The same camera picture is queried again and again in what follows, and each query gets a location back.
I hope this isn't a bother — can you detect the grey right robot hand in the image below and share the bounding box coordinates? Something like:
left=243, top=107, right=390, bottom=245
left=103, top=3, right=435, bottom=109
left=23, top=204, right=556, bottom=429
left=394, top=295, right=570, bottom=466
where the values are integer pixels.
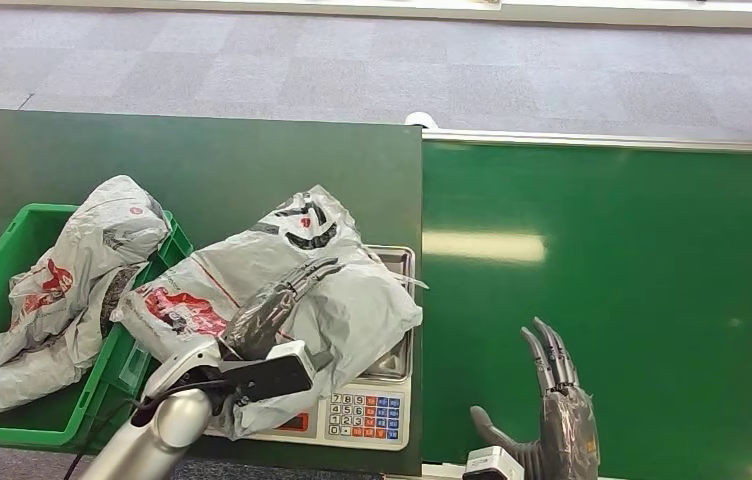
left=469, top=316, right=601, bottom=480

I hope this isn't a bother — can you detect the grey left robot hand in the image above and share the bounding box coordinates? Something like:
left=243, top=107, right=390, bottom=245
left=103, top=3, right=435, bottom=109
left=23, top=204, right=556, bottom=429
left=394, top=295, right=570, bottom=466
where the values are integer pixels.
left=220, top=256, right=345, bottom=362

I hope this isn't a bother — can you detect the grey plastic package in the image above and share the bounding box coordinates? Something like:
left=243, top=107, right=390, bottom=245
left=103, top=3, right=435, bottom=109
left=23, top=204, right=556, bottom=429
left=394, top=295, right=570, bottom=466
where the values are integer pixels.
left=0, top=174, right=172, bottom=431
left=110, top=184, right=430, bottom=442

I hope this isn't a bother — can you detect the green conveyor belt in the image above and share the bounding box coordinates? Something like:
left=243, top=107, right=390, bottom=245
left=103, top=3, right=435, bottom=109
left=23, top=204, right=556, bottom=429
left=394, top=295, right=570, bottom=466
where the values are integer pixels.
left=420, top=140, right=752, bottom=480

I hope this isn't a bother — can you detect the grey plastic package, red print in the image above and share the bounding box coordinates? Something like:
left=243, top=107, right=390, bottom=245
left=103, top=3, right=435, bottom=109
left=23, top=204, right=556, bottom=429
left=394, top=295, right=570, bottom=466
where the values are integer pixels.
left=0, top=174, right=172, bottom=431

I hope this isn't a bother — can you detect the weighing scale with steel tray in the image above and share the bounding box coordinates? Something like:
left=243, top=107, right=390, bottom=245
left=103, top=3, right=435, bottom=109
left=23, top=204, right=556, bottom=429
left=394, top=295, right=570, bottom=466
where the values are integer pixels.
left=206, top=245, right=417, bottom=453

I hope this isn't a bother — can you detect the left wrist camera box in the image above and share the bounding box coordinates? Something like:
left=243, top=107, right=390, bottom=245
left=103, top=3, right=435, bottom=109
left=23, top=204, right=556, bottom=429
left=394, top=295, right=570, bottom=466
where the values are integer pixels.
left=220, top=339, right=319, bottom=404

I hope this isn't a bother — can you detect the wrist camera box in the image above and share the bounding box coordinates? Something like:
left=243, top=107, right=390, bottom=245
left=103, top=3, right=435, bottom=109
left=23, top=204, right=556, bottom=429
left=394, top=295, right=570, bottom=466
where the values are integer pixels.
left=462, top=445, right=526, bottom=480
left=220, top=339, right=319, bottom=404

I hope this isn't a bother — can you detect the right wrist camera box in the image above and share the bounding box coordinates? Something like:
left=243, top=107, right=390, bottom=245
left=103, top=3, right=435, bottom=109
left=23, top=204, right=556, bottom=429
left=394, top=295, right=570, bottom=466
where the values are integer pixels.
left=462, top=445, right=526, bottom=480

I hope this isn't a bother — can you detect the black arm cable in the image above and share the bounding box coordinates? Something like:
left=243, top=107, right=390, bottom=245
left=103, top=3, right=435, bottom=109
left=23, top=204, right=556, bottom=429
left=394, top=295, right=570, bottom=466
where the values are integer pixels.
left=61, top=378, right=232, bottom=480

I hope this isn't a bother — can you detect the silver conveyor side rail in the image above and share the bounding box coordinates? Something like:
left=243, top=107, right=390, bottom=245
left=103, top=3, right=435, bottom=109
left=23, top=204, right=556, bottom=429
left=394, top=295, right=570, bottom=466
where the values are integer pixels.
left=420, top=127, right=752, bottom=155

